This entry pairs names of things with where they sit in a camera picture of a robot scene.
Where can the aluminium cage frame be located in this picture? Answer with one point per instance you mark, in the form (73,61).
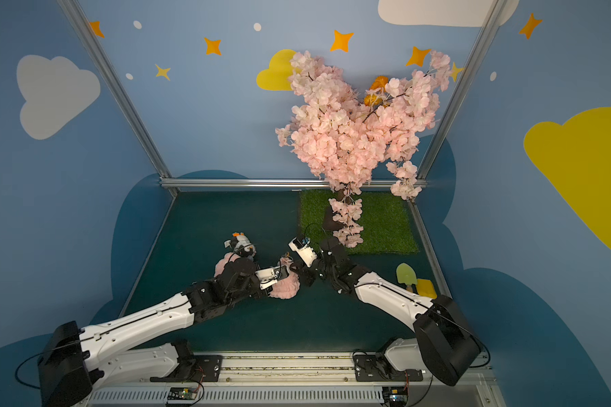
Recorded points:
(204,84)

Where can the right green circuit board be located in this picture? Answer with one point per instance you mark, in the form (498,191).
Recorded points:
(394,397)

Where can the pink cherry blossom tree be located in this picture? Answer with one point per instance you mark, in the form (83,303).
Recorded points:
(343,138)

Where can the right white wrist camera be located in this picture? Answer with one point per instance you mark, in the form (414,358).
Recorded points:
(304,250)

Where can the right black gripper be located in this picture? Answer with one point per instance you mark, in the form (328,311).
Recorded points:
(308,274)

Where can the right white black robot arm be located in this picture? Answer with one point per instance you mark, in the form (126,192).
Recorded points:
(447,345)

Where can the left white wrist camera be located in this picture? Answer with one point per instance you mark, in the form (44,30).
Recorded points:
(270,276)

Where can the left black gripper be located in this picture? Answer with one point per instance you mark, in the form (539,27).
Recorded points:
(252,280)

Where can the green toy shovel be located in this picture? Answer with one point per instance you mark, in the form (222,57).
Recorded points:
(407,276)

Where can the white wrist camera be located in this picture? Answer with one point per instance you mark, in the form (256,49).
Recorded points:
(270,276)
(304,250)

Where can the pink fluffy knitted bag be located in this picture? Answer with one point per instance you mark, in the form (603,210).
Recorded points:
(284,289)

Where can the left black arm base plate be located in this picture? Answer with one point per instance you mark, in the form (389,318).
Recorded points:
(203,367)

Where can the green circuit board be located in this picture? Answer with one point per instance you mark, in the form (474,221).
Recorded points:
(182,395)
(394,397)

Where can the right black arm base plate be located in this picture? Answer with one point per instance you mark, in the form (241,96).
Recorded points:
(375,368)

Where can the yellow toy shovel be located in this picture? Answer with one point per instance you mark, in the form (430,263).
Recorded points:
(426,288)

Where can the green artificial grass mat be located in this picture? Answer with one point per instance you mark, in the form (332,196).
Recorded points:
(387,225)

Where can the left green circuit board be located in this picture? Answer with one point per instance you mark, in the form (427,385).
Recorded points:
(182,395)

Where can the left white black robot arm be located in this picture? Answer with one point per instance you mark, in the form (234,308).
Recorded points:
(76,361)

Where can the white orange duck plush charm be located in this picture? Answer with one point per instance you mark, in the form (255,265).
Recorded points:
(241,245)

